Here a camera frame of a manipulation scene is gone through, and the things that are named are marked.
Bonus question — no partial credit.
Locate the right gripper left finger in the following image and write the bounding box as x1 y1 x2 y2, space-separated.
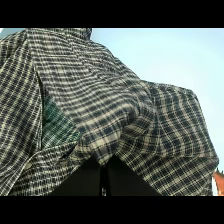
53 154 103 197

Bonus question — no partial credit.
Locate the checked shirt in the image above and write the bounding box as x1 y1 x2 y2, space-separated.
0 28 220 197

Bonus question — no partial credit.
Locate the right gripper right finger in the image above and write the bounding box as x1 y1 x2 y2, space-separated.
106 154 161 197

